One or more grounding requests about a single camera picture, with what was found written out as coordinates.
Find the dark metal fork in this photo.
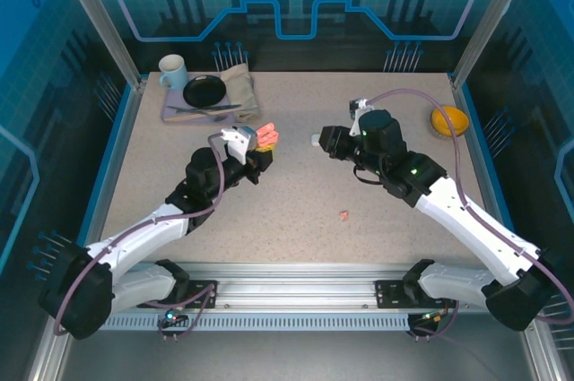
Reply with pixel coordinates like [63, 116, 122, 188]
[196, 108, 230, 123]

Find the dark table knife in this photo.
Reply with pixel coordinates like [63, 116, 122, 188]
[166, 103, 243, 113]

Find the beige folded cloth napkin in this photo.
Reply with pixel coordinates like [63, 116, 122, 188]
[219, 62, 262, 125]

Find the wooden stick utensil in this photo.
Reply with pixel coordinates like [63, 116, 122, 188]
[164, 108, 235, 124]

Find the lavender serving tray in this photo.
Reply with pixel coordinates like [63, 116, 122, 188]
[161, 82, 246, 125]

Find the yellow orange bowl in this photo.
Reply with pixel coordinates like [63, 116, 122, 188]
[430, 105, 471, 136]

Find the black round plate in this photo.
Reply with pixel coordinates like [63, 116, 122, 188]
[182, 74, 228, 108]

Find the light blue mug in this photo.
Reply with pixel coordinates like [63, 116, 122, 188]
[158, 53, 189, 91]

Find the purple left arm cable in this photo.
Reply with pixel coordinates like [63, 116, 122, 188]
[52, 133, 225, 342]

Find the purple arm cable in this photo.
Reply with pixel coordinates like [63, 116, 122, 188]
[367, 88, 567, 342]
[52, 133, 225, 342]

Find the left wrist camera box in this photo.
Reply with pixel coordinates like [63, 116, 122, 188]
[219, 126, 260, 166]

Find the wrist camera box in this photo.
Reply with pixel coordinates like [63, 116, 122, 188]
[219, 126, 260, 166]
[348, 97, 376, 136]

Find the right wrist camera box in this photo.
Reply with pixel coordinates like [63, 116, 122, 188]
[348, 97, 376, 136]

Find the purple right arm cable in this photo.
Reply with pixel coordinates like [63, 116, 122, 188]
[367, 88, 567, 342]

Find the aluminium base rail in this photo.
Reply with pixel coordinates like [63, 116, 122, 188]
[57, 262, 537, 316]

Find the aluminium frame post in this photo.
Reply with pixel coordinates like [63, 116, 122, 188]
[50, 0, 148, 90]
[449, 0, 538, 90]

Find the slotted grey cable duct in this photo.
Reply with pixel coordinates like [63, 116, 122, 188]
[70, 314, 412, 332]

